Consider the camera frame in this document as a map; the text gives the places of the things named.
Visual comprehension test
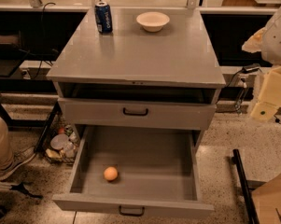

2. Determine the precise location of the cardboard box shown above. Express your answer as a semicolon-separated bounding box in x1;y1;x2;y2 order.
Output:
252;174;281;224

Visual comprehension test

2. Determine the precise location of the open grey middle drawer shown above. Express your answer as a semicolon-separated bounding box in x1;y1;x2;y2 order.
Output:
53;126;214;218

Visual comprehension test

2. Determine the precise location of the black metal frame bar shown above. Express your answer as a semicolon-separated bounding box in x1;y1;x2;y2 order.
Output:
232;149;260;224

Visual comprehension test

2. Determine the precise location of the black power adapter cable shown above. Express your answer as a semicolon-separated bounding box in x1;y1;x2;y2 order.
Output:
227;63;261;89

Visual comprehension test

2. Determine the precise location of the closed grey top drawer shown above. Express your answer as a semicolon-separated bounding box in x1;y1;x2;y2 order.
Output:
58;98;216;130

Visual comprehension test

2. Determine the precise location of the orange fruit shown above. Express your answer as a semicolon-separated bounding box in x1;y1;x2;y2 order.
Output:
104;166;119;181

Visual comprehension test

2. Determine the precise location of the grey drawer cabinet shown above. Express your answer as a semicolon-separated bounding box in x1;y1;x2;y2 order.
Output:
46;7;227;142

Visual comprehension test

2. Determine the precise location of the white bowl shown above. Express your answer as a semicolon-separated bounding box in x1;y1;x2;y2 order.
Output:
136;12;170;33

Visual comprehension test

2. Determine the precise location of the blue soda can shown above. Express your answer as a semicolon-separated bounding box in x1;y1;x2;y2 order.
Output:
94;1;113;34

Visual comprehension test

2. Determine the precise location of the wire basket of items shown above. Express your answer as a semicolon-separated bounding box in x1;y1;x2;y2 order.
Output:
45;125;79;165

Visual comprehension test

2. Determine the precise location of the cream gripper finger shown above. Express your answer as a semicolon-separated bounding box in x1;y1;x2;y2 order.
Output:
250;66;281;121
242;28;266;53

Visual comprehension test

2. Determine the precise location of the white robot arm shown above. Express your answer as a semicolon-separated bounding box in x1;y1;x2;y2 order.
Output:
242;7;281;121

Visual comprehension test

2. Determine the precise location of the grey sneaker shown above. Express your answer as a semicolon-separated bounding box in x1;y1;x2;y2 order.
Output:
0;147;35;181

